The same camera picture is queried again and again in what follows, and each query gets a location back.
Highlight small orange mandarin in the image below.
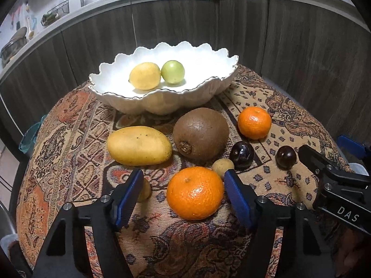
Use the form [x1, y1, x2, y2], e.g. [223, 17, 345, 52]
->
[238, 107, 272, 139]

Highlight yellow mango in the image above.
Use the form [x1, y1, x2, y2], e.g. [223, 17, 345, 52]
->
[107, 126, 173, 166]

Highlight metal pot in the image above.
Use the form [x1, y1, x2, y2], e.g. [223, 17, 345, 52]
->
[0, 27, 29, 68]

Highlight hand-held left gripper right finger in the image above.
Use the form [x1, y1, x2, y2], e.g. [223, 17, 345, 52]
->
[224, 169, 337, 278]

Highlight teal glass object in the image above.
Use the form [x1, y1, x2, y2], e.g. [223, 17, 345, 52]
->
[19, 114, 47, 155]

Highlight white scalloped bowl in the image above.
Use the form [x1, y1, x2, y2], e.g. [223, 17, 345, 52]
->
[89, 41, 240, 115]

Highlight dark wood cabinets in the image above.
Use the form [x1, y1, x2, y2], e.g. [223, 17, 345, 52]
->
[0, 0, 371, 148]

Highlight brown kiwi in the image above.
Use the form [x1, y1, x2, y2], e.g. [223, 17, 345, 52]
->
[173, 107, 230, 163]

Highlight yellow lemon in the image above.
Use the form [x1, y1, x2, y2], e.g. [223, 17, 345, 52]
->
[129, 62, 162, 90]

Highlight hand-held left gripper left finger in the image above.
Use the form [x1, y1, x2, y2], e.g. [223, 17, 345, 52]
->
[32, 168, 144, 278]

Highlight small tan longan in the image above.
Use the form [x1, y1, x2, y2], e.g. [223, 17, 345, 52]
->
[136, 177, 152, 202]
[211, 158, 235, 180]

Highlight black wire rack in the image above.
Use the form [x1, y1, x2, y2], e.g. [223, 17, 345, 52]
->
[41, 0, 70, 26]

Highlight large orange mandarin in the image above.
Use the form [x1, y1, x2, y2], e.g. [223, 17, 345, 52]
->
[166, 166, 225, 221]

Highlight green guava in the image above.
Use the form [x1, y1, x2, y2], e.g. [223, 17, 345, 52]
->
[161, 60, 185, 84]

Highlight patterned woven tablecloth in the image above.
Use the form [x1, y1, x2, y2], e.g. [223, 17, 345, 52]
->
[16, 64, 358, 278]

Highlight dark purple plum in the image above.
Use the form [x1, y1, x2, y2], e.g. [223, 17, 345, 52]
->
[275, 145, 298, 169]
[229, 141, 256, 170]

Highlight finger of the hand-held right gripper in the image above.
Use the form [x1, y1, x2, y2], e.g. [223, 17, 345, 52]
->
[338, 135, 371, 163]
[298, 144, 334, 181]

